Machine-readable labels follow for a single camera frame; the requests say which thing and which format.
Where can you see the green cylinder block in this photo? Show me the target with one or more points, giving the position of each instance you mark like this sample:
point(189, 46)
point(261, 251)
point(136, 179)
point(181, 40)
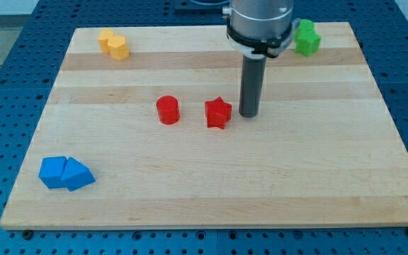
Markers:
point(306, 27)

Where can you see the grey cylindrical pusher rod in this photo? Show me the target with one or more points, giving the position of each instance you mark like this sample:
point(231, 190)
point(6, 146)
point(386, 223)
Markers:
point(251, 86)

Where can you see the yellow star block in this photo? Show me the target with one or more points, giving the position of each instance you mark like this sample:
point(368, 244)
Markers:
point(103, 37)

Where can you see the yellow hexagon block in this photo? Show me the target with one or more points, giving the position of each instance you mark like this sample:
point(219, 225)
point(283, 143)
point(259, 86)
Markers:
point(118, 47)

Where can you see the wooden board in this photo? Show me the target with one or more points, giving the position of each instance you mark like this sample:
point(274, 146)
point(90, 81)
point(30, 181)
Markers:
point(323, 150)

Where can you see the blue cube block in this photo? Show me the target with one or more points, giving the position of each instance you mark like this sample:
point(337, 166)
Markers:
point(51, 171)

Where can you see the blue triangle block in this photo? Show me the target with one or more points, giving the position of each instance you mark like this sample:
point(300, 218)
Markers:
point(76, 175)

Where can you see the red star block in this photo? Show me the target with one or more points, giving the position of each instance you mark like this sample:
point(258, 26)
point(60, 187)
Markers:
point(217, 113)

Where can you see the green star block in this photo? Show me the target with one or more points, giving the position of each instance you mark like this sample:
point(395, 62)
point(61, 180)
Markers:
point(307, 43)

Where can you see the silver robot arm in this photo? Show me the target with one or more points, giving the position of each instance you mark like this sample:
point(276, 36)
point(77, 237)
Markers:
point(259, 29)

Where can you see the red cylinder block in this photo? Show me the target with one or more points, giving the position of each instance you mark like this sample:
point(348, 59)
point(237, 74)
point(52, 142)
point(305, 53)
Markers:
point(168, 110)

